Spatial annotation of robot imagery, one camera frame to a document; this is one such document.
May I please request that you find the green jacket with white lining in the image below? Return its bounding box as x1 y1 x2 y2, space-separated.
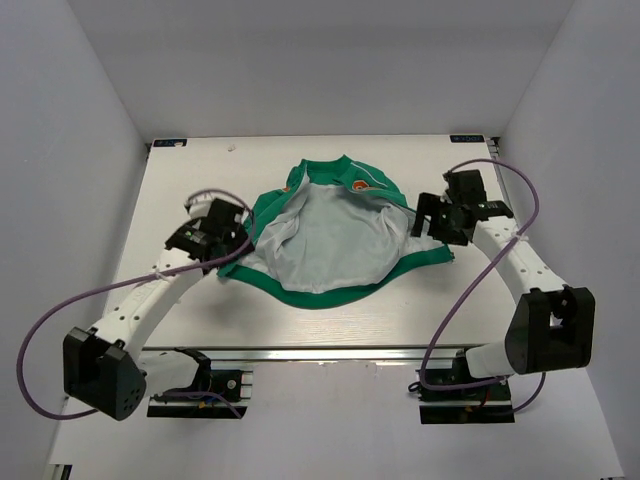
218 156 453 309

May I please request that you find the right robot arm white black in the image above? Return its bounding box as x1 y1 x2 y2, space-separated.
411 168 596 399

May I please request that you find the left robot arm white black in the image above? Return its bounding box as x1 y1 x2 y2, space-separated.
63 198 253 421

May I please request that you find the blue label sticker right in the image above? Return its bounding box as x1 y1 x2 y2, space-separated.
449 134 485 144

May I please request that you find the blue label sticker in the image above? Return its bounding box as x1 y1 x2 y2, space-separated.
152 138 187 148
449 134 485 144

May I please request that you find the blue label sticker left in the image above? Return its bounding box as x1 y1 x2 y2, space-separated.
152 138 187 148

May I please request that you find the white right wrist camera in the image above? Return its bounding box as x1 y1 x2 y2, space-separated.
441 172 451 199

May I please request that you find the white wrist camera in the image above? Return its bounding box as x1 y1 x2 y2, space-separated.
184 191 215 219
441 172 451 199

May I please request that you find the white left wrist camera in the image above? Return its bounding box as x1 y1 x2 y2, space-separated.
184 191 215 219

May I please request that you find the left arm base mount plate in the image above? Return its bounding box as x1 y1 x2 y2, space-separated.
139 348 253 420

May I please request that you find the aluminium table front rail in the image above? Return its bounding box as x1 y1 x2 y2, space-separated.
144 344 466 365

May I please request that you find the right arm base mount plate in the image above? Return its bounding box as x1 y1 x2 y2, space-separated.
407 350 515 425

